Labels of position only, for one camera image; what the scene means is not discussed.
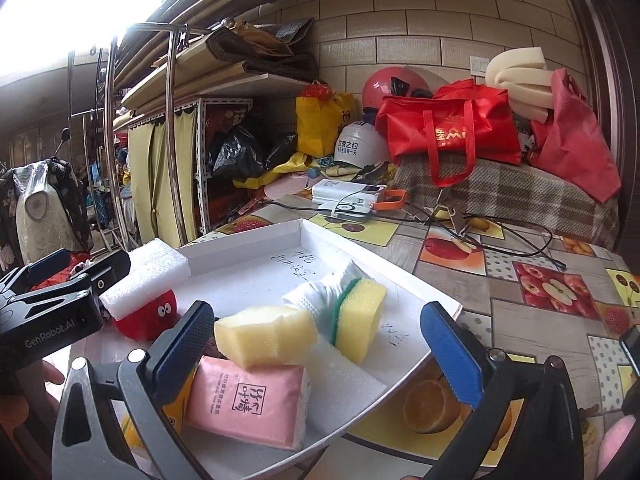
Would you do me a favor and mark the pink plush toy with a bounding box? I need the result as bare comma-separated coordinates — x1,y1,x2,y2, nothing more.
597,415,636,474

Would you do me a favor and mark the yellow tissue pack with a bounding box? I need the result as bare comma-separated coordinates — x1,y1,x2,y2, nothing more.
121,358,199,453

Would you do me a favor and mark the red plastic bag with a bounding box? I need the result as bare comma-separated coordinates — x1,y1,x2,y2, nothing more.
527,68,622,203

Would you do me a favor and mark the small white foam block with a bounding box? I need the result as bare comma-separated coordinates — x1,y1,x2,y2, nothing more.
99,238,191,321

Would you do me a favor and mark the plaid blanket bundle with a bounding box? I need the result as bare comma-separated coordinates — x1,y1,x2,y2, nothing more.
395,154,620,249

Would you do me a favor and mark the yellow shopping bag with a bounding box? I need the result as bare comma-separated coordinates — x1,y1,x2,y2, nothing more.
295,80,357,158

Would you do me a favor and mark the yellow foam chunk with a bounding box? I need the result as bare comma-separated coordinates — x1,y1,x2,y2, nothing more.
214,307,318,370

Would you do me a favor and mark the white power bank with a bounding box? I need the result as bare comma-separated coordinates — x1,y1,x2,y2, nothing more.
311,179,386,214

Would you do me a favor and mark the fruit pattern tablecloth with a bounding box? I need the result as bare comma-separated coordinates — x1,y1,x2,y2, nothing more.
188,194,640,480

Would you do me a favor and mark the white scooter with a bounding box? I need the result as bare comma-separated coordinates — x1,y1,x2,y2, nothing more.
1,155,93,274

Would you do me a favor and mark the green yellow sponge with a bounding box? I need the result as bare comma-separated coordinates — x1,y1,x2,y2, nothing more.
330,278,387,364

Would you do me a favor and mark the red apple plush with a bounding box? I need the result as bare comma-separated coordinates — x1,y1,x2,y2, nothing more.
114,289,179,342

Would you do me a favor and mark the pink tissue pack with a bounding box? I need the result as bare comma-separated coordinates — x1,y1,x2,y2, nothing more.
184,356,310,451

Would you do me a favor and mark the white helmet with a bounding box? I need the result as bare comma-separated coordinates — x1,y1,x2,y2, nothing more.
333,122,392,169

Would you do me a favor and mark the pink helmet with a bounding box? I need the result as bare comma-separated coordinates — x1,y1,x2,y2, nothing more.
361,66,433,110

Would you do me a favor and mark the metal shelf rack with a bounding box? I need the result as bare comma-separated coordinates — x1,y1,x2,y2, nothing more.
64,22,321,252

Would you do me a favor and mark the black cable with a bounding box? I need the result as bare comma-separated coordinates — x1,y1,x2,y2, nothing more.
269,199,569,271

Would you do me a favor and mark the black smartphone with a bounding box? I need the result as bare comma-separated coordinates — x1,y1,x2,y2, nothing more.
620,325,640,376

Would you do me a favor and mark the cream foam roll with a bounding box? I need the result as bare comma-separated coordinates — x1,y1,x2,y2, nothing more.
485,47,553,124

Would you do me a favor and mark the red tote bag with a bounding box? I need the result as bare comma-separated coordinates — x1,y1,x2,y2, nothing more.
375,79,522,188

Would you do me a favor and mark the black plastic bag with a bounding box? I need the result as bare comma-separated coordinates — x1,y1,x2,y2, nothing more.
206,124,297,180

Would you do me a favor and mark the person left hand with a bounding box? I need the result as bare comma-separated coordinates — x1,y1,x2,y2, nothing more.
1,361,65,444

